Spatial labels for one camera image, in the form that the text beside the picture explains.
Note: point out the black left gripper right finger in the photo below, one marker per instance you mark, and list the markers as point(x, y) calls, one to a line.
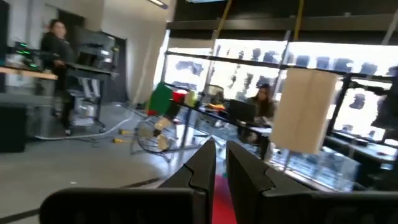
point(258, 193)

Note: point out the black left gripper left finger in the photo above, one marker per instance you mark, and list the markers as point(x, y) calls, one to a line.
point(186, 193)

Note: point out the black metal floor fan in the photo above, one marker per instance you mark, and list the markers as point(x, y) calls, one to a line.
point(157, 133)

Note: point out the long black desk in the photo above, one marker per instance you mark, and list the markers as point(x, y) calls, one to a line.
point(248, 126)

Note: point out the black laptop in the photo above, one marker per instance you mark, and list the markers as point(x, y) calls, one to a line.
point(242, 111)

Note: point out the person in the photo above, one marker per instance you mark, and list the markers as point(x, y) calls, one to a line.
point(56, 46)
point(264, 107)

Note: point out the yellow plug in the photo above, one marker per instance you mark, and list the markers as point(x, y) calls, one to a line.
point(123, 132)
point(118, 141)

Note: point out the pale yellow cup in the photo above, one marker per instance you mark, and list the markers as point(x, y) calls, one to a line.
point(190, 99)

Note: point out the red cup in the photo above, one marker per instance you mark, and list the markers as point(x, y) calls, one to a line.
point(178, 96)

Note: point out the grey machine on cart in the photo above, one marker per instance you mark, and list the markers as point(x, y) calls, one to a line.
point(93, 53)

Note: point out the black cabinet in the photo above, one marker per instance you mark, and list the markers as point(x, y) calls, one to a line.
point(12, 130)

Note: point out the wooden top workbench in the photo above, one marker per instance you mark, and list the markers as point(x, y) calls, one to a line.
point(28, 73)

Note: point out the black equipment green lights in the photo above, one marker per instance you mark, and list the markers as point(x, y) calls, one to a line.
point(23, 53)

